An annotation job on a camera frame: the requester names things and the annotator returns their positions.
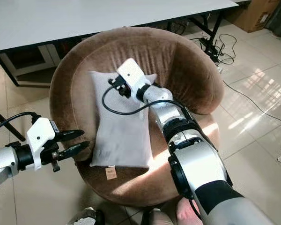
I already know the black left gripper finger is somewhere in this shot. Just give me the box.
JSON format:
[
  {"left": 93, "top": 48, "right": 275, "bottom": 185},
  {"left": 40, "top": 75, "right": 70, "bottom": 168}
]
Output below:
[
  {"left": 57, "top": 129, "right": 85, "bottom": 141},
  {"left": 59, "top": 141, "right": 91, "bottom": 160}
]

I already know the grey pillow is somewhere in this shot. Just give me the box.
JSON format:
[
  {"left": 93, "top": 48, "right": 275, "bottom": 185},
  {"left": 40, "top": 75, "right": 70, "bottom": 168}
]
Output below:
[{"left": 89, "top": 70, "right": 158, "bottom": 169}]

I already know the brown round sofa chair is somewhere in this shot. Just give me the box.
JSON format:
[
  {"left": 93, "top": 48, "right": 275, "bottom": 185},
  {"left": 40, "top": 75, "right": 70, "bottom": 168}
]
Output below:
[{"left": 49, "top": 27, "right": 226, "bottom": 207}]

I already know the brown label tag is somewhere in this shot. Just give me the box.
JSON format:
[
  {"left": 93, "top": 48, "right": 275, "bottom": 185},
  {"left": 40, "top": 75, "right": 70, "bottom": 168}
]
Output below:
[{"left": 106, "top": 167, "right": 118, "bottom": 180}]

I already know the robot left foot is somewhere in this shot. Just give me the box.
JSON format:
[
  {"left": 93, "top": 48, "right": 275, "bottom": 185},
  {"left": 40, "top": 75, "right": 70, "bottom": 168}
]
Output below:
[{"left": 67, "top": 207, "right": 104, "bottom": 225}]

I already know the low white cabinet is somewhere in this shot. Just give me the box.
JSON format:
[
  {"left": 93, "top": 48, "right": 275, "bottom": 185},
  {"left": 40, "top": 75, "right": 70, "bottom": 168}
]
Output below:
[{"left": 0, "top": 39, "right": 85, "bottom": 88}]

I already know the black power strip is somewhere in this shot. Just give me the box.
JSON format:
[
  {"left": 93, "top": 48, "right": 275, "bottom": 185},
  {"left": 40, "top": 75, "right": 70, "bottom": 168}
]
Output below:
[{"left": 199, "top": 37, "right": 223, "bottom": 60}]

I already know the brown cardboard box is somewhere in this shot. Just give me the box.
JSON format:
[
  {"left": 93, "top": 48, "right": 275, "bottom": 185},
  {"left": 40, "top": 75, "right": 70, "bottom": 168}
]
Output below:
[{"left": 225, "top": 0, "right": 281, "bottom": 32}]

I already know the dark green curtain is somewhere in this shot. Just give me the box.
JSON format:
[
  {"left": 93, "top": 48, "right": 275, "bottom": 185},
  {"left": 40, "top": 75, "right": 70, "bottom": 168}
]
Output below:
[{"left": 265, "top": 0, "right": 281, "bottom": 42}]

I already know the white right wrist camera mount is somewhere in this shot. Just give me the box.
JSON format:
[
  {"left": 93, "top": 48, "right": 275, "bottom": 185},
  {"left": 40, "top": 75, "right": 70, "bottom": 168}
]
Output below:
[{"left": 117, "top": 58, "right": 151, "bottom": 94}]

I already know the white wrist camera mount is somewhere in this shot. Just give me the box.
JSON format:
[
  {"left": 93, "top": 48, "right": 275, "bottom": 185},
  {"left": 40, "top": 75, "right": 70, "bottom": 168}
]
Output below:
[
  {"left": 117, "top": 58, "right": 151, "bottom": 94},
  {"left": 26, "top": 117, "right": 57, "bottom": 170}
]

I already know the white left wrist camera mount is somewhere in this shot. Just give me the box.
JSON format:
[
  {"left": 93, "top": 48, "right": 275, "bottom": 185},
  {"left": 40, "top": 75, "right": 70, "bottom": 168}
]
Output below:
[{"left": 26, "top": 117, "right": 57, "bottom": 170}]

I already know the long black floor cable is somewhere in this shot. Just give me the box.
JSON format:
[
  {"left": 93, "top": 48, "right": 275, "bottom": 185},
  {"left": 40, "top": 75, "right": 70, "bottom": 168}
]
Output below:
[{"left": 222, "top": 80, "right": 281, "bottom": 129}]

